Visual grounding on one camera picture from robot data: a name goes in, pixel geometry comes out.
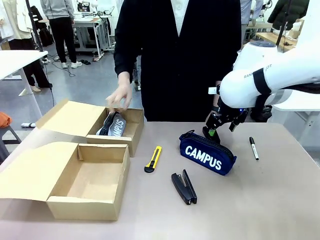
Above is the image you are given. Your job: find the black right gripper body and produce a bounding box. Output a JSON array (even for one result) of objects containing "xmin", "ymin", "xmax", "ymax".
[{"xmin": 205, "ymin": 98, "xmax": 249, "ymax": 130}]

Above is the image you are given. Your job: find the navy CAMPUS pencil case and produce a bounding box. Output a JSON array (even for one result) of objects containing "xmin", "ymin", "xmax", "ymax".
[{"xmin": 178, "ymin": 129, "xmax": 238, "ymax": 177}]

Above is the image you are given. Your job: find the grey CAMPUS pencil case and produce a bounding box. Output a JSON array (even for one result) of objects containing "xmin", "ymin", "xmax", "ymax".
[{"xmin": 96, "ymin": 111, "xmax": 127, "ymax": 138}]

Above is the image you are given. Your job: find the person's right forearm black sleeve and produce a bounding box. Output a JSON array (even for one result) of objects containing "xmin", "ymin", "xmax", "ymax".
[{"xmin": 113, "ymin": 0, "xmax": 148, "ymax": 84}]

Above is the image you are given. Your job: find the small cardboard box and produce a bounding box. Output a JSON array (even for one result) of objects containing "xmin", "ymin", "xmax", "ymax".
[{"xmin": 35, "ymin": 98, "xmax": 146, "ymax": 158}]

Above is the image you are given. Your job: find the large cardboard box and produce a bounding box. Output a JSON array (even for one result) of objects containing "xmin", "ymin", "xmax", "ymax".
[{"xmin": 0, "ymin": 141, "xmax": 131, "ymax": 222}]

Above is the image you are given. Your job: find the person's right hand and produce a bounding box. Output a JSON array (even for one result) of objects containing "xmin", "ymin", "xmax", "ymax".
[{"xmin": 105, "ymin": 71, "xmax": 134, "ymax": 113}]

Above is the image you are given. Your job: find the black marker pen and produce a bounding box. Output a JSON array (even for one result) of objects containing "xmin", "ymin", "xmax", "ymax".
[{"xmin": 248, "ymin": 136, "xmax": 260, "ymax": 161}]

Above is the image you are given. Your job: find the person torso black cardigan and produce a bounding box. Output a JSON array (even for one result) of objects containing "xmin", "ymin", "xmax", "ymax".
[{"xmin": 117, "ymin": 0, "xmax": 243, "ymax": 123}]

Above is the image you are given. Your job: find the black stapler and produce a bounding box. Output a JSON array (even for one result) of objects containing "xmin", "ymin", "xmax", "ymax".
[{"xmin": 171, "ymin": 169, "xmax": 198, "ymax": 206}]

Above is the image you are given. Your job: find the yellow utility knife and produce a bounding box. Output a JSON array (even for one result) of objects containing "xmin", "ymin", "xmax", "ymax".
[{"xmin": 143, "ymin": 145, "xmax": 163, "ymax": 174}]

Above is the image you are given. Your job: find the white side table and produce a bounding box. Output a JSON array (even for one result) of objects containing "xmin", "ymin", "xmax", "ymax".
[{"xmin": 270, "ymin": 96, "xmax": 320, "ymax": 151}]

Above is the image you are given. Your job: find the wooden table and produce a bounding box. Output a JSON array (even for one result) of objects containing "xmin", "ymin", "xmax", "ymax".
[{"xmin": 254, "ymin": 31, "xmax": 299, "ymax": 51}]

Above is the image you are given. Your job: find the bystander in grey shirt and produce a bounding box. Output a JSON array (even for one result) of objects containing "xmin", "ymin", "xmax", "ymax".
[{"xmin": 239, "ymin": 0, "xmax": 265, "ymax": 44}]

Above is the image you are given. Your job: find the thin black stand pole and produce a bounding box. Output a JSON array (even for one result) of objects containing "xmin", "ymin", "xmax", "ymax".
[{"xmin": 275, "ymin": 0, "xmax": 292, "ymax": 49}]

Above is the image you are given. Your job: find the black hanging jacket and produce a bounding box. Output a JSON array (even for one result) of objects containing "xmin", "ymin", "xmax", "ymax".
[{"xmin": 267, "ymin": 0, "xmax": 311, "ymax": 31}]

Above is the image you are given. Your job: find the grey metal workbench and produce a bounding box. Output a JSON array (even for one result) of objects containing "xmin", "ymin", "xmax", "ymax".
[{"xmin": 72, "ymin": 7, "xmax": 116, "ymax": 61}]

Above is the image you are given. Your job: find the white power strip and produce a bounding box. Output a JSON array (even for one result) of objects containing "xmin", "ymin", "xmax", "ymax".
[{"xmin": 20, "ymin": 121, "xmax": 40, "ymax": 129}]

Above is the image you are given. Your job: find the bystander in grey hoodie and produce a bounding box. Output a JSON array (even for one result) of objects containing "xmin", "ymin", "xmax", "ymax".
[{"xmin": 39, "ymin": 0, "xmax": 84, "ymax": 69}]

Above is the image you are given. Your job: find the black tripod pole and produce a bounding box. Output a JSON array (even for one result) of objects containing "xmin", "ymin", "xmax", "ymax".
[{"xmin": 24, "ymin": 0, "xmax": 55, "ymax": 107}]

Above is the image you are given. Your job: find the orange cloth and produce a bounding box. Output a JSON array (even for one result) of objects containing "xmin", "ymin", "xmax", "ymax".
[{"xmin": 0, "ymin": 111, "xmax": 13, "ymax": 129}]

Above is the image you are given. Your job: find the white desk with legs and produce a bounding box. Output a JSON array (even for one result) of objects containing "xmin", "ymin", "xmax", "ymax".
[{"xmin": 0, "ymin": 49, "xmax": 49, "ymax": 121}]

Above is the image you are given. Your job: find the bystander in cream jacket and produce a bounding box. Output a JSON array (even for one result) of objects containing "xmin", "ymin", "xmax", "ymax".
[{"xmin": 0, "ymin": 0, "xmax": 54, "ymax": 93}]

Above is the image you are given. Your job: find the black strap on arm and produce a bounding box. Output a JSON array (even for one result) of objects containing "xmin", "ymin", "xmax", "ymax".
[{"xmin": 252, "ymin": 67, "xmax": 272, "ymax": 96}]

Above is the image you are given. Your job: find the black cable conduit on arm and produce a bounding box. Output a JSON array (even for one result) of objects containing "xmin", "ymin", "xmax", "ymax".
[{"xmin": 252, "ymin": 83, "xmax": 320, "ymax": 116}]

